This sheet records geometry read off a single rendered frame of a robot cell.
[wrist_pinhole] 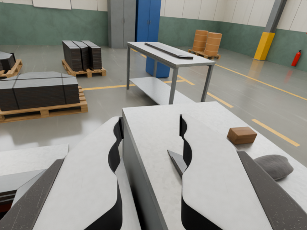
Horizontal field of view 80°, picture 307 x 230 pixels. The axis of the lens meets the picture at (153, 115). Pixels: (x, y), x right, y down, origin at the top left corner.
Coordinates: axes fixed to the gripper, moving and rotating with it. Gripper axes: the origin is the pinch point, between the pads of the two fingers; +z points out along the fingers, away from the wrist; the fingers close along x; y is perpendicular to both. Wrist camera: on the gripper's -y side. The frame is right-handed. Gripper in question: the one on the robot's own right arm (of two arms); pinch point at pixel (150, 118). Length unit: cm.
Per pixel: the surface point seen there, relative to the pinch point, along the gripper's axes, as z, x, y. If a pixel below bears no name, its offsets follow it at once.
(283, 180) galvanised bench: 33, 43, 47
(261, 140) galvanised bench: 56, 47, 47
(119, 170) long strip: 50, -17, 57
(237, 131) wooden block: 54, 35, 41
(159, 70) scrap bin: 450, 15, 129
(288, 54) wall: 750, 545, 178
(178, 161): 37, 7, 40
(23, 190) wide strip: 38, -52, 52
